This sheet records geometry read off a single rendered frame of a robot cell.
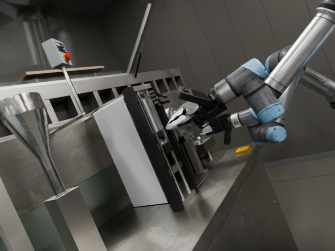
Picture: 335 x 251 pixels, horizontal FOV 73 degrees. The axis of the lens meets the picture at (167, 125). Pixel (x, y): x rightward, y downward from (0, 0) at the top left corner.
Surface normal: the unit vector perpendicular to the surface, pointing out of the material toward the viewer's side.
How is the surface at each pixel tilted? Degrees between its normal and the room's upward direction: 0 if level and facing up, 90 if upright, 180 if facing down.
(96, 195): 90
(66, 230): 90
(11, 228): 90
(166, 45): 90
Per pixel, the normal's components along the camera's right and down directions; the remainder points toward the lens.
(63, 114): 0.76, -0.29
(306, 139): -0.54, 0.27
